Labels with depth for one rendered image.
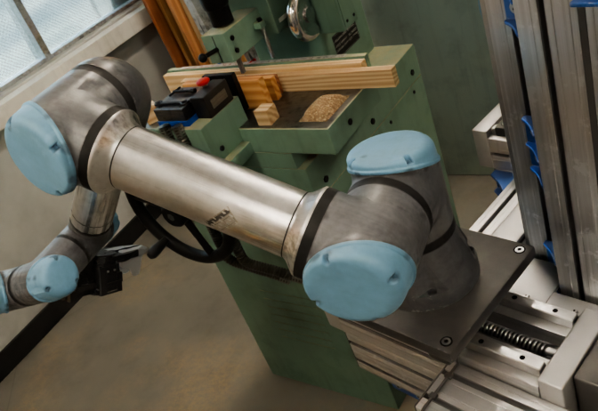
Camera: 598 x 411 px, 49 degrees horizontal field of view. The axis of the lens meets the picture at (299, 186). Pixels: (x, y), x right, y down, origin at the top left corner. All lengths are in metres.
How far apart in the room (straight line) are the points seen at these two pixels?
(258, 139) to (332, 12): 0.35
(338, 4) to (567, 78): 0.80
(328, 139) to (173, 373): 1.25
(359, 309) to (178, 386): 1.54
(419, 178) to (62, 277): 0.65
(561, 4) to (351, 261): 0.36
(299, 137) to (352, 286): 0.63
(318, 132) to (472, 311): 0.53
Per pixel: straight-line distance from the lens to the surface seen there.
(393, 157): 0.81
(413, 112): 1.78
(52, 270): 1.18
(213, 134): 1.35
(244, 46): 1.50
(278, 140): 1.35
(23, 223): 2.74
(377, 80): 1.35
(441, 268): 0.90
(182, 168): 0.80
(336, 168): 1.46
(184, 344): 2.38
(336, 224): 0.74
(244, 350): 2.23
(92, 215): 1.18
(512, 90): 0.94
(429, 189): 0.83
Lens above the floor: 1.47
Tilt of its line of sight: 30 degrees down
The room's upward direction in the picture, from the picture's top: 22 degrees counter-clockwise
